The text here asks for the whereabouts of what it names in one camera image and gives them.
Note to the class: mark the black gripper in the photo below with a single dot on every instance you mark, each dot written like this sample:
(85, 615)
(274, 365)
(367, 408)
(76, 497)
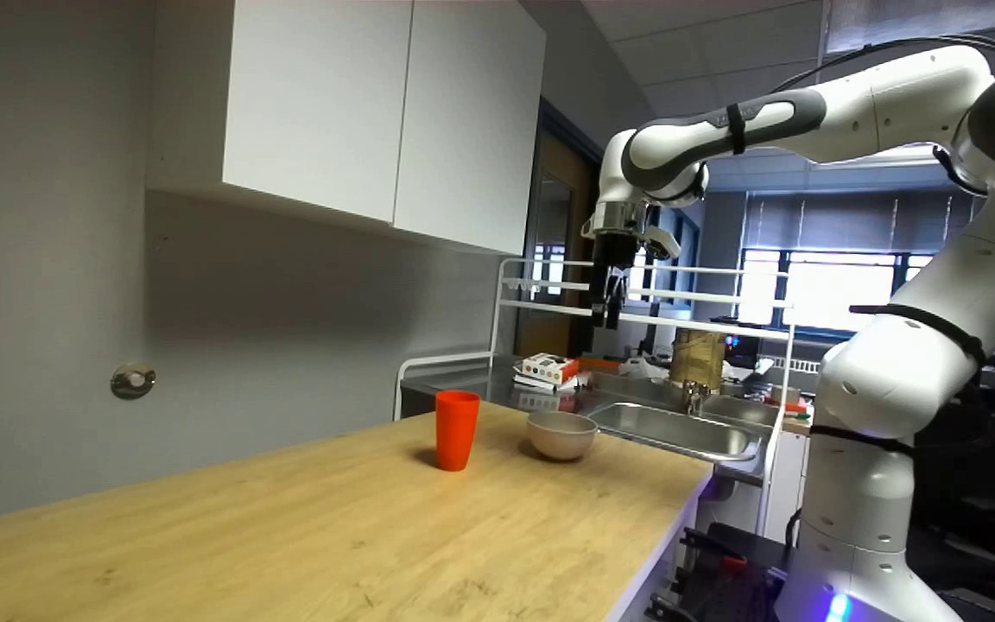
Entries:
(613, 261)

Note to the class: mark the orange plastic cup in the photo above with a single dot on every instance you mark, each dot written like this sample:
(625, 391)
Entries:
(456, 432)

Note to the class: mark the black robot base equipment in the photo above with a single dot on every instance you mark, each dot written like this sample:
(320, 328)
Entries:
(719, 574)

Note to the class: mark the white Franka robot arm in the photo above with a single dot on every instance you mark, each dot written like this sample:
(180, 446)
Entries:
(924, 357)

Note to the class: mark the red and white box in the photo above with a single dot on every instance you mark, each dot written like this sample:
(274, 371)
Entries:
(551, 371)

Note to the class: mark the brown wooden door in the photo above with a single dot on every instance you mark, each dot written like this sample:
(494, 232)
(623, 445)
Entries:
(556, 229)

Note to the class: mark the stainless steel sink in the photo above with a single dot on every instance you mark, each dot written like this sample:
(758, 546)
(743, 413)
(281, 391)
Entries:
(670, 429)

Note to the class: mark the grey window blind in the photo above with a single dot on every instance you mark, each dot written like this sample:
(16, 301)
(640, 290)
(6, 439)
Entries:
(838, 224)

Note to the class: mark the white wall cabinet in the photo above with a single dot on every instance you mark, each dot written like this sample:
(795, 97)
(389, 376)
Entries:
(382, 110)

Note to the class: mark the round metal wall knob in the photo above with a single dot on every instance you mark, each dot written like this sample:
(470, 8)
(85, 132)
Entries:
(133, 380)

